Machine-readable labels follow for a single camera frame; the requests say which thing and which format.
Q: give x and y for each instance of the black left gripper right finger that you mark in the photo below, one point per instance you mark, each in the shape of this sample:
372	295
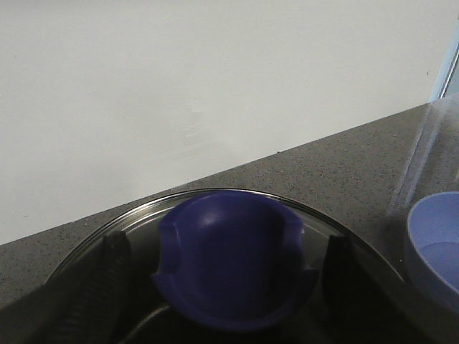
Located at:
360	311

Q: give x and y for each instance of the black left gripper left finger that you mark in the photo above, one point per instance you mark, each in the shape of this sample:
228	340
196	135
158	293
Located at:
82	305

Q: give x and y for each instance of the blue plastic bowl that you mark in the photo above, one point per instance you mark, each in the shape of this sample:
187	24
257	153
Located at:
431	247

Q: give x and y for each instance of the glass lid with blue knob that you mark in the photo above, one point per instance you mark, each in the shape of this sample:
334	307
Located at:
221	266

